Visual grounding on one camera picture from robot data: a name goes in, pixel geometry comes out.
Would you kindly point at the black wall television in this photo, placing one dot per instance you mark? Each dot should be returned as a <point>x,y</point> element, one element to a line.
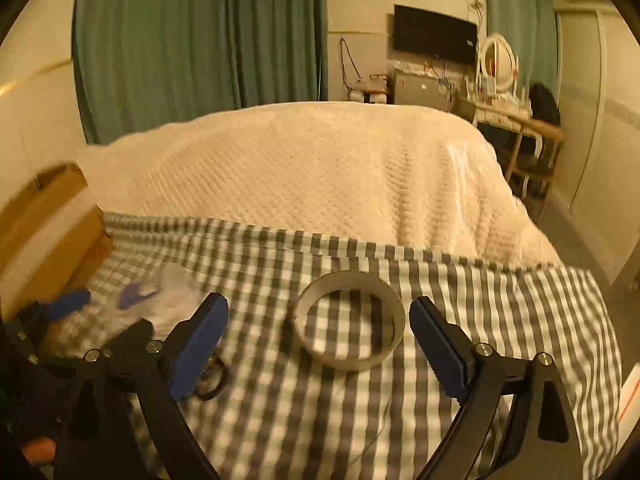
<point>432,35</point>

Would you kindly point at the grey checked bedsheet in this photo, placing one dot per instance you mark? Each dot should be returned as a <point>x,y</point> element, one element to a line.
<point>310,420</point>

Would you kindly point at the black backpack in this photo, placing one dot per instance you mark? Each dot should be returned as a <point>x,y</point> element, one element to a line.
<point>545,105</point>

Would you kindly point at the grey mini fridge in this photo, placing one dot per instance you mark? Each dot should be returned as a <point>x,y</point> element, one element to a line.
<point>417,89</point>

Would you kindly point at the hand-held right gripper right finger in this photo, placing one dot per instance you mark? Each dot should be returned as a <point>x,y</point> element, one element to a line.
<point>442,350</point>

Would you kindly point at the white dressing table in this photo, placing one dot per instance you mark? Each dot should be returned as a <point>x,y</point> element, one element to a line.
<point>492,115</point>

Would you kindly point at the green curtain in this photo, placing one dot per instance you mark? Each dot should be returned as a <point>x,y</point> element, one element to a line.
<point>280,30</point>
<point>520,15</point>
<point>155,45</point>

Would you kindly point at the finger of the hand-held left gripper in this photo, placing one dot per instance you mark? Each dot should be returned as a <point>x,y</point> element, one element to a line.
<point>131,296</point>
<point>70,304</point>

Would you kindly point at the cream blanket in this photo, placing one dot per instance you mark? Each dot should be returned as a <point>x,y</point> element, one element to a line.
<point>320,175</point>

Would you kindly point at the cardboard box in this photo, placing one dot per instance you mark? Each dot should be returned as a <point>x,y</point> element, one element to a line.
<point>50,225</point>

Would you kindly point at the wooden chair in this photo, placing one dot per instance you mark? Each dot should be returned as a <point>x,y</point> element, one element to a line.
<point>540,132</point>

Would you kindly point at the oval white-framed mirror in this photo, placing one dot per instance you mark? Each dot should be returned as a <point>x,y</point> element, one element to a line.
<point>499,62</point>

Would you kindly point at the white louvered wardrobe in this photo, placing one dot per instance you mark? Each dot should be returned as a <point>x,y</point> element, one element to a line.
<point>600,135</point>

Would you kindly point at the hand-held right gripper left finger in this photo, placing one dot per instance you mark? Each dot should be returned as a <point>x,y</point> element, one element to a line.
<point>200,345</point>

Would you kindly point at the clear plastic bag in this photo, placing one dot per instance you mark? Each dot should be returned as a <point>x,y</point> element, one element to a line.
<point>172,285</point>

